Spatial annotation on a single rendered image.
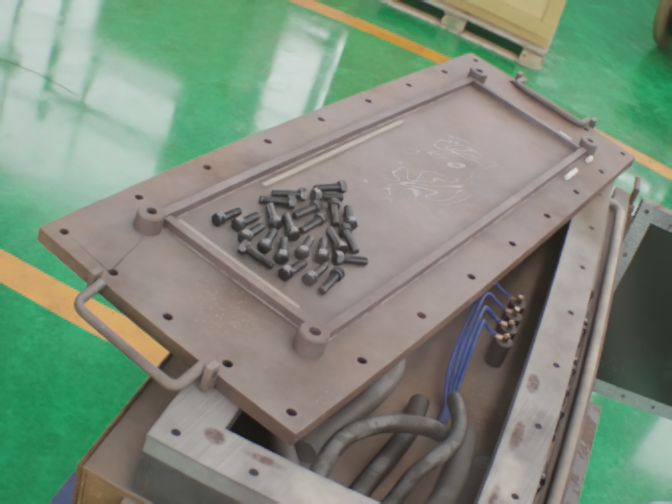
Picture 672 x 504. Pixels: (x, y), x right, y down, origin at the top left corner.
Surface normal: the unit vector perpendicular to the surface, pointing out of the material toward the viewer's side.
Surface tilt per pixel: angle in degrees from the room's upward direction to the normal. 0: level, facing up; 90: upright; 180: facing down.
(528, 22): 90
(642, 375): 90
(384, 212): 0
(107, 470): 0
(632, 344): 90
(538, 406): 0
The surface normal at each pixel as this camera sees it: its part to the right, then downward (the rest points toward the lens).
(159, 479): -0.34, 0.46
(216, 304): 0.29, -0.78
